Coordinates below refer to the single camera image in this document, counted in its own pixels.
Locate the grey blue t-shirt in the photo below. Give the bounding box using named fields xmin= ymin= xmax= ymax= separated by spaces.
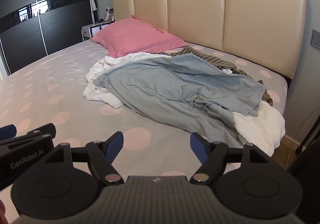
xmin=107 ymin=54 xmax=266 ymax=147

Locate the white textured garment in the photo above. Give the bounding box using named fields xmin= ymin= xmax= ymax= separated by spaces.
xmin=233 ymin=101 xmax=285 ymax=156

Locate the white crumpled garment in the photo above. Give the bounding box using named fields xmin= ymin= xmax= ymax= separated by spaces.
xmin=82 ymin=52 xmax=170 ymax=109

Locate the grey pink dotted bedsheet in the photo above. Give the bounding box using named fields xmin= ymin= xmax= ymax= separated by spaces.
xmin=1 ymin=40 xmax=287 ymax=178

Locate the brown striped garment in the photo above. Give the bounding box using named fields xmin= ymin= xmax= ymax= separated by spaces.
xmin=152 ymin=47 xmax=274 ymax=107

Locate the pink pillow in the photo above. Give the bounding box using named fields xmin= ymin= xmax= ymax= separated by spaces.
xmin=92 ymin=16 xmax=187 ymax=58

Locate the white bedside table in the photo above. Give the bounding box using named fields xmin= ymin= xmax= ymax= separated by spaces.
xmin=81 ymin=21 xmax=113 ymax=41

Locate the framed photo on nightstand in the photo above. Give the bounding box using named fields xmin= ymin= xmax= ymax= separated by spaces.
xmin=105 ymin=11 xmax=114 ymax=21

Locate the beige padded headboard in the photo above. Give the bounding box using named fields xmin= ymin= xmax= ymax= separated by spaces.
xmin=113 ymin=0 xmax=306 ymax=78

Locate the black sliding wardrobe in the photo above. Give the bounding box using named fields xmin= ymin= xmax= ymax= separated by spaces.
xmin=1 ymin=0 xmax=95 ymax=75

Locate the grey wall switch panel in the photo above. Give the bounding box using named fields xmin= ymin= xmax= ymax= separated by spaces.
xmin=311 ymin=29 xmax=320 ymax=49

